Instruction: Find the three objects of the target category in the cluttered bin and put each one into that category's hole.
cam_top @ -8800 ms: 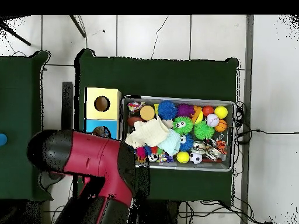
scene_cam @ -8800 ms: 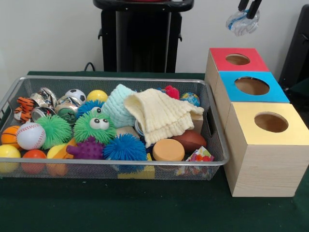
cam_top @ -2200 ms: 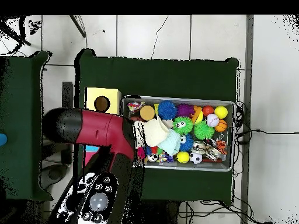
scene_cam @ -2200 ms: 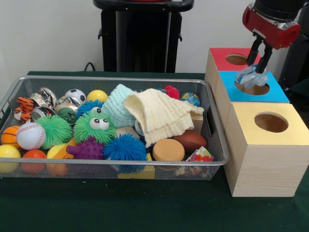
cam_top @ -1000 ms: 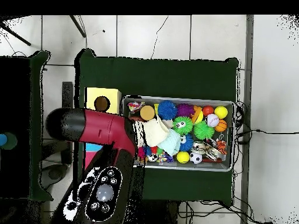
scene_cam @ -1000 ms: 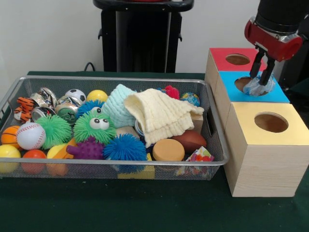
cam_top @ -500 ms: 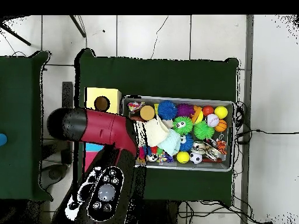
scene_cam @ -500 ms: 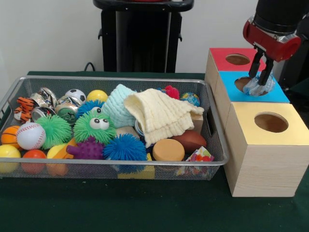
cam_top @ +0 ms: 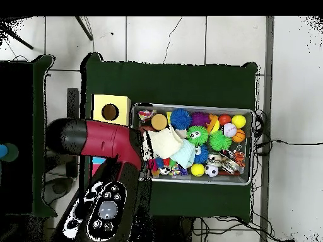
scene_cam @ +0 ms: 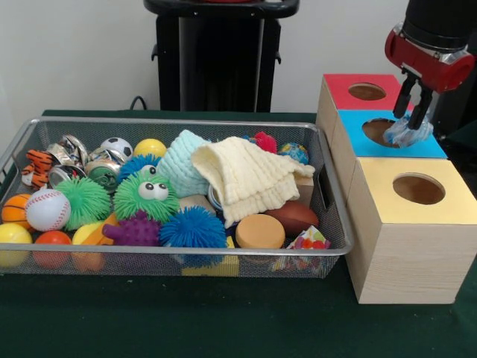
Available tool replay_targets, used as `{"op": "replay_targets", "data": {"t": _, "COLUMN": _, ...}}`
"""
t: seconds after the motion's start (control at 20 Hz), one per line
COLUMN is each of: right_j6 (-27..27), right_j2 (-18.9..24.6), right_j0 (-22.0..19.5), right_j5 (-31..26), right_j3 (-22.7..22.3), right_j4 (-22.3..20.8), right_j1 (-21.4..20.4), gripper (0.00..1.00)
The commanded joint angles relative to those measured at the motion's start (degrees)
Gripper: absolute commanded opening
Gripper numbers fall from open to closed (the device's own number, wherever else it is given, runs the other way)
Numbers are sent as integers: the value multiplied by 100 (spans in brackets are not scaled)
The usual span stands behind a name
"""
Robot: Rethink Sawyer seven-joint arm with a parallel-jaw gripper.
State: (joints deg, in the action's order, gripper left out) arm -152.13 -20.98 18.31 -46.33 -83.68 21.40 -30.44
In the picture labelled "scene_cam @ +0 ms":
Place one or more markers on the clear mesh bin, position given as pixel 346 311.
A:
pixel 30 134

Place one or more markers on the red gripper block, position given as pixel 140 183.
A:
pixel 428 68

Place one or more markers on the green fuzzy ball with eyes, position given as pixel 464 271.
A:
pixel 133 205

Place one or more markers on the clear plastic bottle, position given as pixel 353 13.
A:
pixel 402 136

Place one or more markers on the orange round disc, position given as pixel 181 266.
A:
pixel 260 231

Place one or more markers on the white baseball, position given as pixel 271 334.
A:
pixel 48 210

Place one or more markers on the purple spiky ball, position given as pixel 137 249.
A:
pixel 134 230

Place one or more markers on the blue spiky ball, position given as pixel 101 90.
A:
pixel 192 230

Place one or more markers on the wooden box with three holes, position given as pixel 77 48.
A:
pixel 402 246

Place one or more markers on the pale yellow knitted cloth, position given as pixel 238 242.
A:
pixel 250 179

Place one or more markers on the small brown football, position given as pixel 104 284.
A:
pixel 293 218

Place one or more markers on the green spiky ball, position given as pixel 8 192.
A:
pixel 83 203

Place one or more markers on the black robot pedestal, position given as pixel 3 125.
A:
pixel 216 67

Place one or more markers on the mint green knitted cloth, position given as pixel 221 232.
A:
pixel 182 164

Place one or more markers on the yellow ball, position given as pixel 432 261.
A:
pixel 150 148

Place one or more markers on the dark green table cloth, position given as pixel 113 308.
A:
pixel 149 321

